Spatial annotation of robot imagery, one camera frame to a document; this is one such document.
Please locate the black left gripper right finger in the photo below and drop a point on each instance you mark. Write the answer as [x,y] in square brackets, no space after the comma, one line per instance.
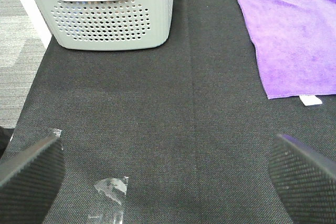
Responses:
[303,179]

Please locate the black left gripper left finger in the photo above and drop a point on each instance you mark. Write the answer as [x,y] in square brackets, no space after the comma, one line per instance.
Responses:
[30,182]

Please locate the purple microfiber towel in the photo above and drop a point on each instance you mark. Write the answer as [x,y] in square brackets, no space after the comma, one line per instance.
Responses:
[294,44]

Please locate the clear tape piece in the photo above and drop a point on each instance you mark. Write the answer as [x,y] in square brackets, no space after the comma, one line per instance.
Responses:
[111,197]

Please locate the grey perforated laundry basket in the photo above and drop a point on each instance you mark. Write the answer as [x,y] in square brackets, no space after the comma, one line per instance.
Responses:
[108,25]

